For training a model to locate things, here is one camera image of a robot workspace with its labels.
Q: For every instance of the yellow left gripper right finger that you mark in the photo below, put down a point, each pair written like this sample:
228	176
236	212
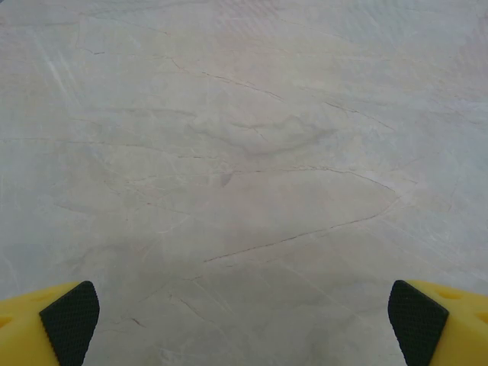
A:
442	328

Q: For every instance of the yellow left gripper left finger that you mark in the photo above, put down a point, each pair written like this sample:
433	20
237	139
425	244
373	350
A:
45	331

